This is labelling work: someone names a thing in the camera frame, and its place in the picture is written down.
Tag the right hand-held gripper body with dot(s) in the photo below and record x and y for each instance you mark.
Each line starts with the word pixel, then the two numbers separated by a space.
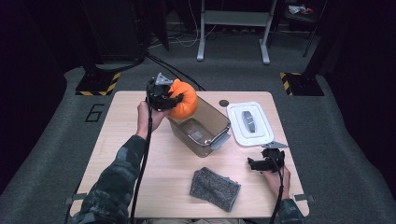
pixel 275 160

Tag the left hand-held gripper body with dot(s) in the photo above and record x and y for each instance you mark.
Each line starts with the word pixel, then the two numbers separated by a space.
pixel 157 95

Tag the orange plush toy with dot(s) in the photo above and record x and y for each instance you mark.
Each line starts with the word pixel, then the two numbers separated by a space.
pixel 186 99

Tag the grey fluffy cloth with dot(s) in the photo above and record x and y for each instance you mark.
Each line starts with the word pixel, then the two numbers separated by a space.
pixel 214 189

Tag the person's right hand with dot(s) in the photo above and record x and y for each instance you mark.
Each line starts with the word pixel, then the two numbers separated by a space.
pixel 278 183

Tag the person's left hand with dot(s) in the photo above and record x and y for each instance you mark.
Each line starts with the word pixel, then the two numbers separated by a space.
pixel 149 119

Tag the grey tape strip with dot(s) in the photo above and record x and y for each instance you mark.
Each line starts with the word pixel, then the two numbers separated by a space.
pixel 73 198
pixel 303 197

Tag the round dark table grommet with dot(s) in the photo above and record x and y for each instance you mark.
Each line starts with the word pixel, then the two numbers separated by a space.
pixel 223 103

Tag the black hazard-striped stand base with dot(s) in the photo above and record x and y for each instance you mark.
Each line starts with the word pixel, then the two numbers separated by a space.
pixel 96 84
pixel 303 84

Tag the dark side table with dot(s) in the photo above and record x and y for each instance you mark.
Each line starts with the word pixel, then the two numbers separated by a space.
pixel 299 23

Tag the small colourful bundle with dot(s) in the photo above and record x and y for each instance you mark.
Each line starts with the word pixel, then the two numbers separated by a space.
pixel 299 9

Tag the white desk frame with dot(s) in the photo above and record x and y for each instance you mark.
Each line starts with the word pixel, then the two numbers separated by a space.
pixel 236 18

